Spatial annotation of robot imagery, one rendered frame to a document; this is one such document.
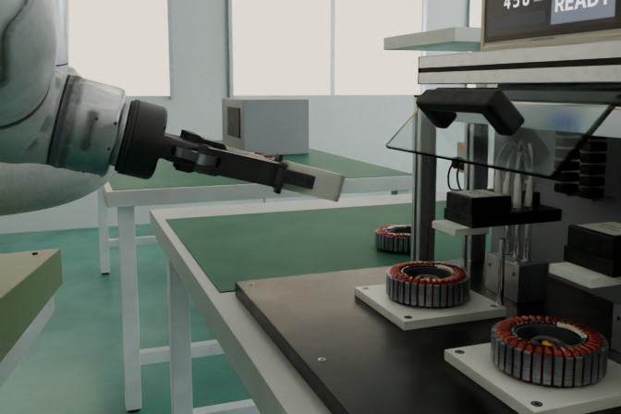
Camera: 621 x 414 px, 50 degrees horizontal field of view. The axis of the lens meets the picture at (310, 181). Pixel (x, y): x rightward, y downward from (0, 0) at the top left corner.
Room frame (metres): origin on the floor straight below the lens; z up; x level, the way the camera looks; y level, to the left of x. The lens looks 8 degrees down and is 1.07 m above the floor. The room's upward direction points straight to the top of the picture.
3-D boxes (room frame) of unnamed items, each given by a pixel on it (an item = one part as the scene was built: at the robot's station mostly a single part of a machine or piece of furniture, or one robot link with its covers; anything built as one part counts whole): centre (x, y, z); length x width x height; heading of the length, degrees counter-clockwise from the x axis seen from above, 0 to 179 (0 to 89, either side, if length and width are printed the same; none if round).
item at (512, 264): (0.92, -0.29, 0.80); 0.07 x 0.05 x 0.06; 20
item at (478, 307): (0.87, -0.16, 0.78); 0.15 x 0.15 x 0.01; 20
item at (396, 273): (0.87, -0.16, 0.80); 0.11 x 0.11 x 0.04
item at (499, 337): (0.64, -0.24, 0.80); 0.11 x 0.11 x 0.04
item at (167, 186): (3.06, 0.43, 0.38); 1.85 x 1.10 x 0.75; 20
